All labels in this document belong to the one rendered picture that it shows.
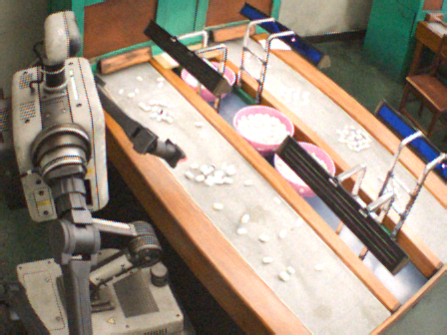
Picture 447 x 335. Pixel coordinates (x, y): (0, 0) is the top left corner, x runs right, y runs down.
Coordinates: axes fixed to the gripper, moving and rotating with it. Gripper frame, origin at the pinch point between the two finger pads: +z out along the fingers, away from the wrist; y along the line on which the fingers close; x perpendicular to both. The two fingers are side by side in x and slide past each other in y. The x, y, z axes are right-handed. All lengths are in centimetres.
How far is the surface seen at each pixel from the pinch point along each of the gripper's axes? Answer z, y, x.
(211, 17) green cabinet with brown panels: 46, 85, -51
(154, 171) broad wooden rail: -1.5, 6.8, 12.2
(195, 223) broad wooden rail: -2.0, -22.3, 12.4
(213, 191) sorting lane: 11.7, -10.8, 4.0
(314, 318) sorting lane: 8, -78, 7
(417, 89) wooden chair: 195, 20, -115
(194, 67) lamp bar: -2.4, 23.1, -27.9
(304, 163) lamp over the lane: -3.5, -40.5, -29.0
